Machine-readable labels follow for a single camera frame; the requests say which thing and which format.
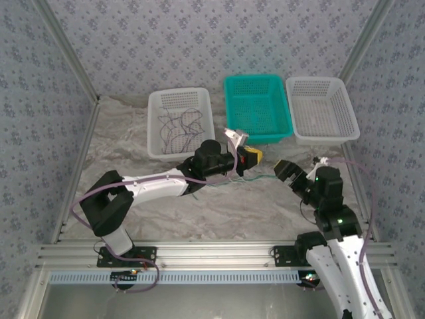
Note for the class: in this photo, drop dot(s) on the white perforated plastic basket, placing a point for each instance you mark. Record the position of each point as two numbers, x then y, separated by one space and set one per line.
322 109
179 99

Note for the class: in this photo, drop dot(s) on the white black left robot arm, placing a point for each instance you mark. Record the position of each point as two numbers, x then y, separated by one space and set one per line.
156 186

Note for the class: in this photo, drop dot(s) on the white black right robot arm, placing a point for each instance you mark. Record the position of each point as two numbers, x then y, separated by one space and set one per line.
352 266

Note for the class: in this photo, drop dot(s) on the teal perforated plastic basket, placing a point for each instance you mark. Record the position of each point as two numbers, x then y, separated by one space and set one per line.
255 109

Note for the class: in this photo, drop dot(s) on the controller board with LED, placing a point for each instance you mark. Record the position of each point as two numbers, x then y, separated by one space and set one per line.
124 277
310 277

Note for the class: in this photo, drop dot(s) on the grey metal panel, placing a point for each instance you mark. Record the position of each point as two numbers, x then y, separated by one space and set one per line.
212 302

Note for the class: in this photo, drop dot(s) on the aluminium side rail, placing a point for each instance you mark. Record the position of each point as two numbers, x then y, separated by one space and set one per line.
79 166
352 166

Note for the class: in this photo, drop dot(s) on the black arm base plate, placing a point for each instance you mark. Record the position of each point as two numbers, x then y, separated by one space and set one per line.
146 254
282 256

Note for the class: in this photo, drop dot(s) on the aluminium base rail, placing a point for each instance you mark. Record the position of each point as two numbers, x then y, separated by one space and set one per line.
212 254

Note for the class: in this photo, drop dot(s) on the aluminium frame strut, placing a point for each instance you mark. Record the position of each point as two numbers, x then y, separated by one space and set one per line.
31 299
400 299

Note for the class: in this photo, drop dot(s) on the aluminium corner post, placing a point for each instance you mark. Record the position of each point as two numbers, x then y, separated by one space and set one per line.
368 33
69 50

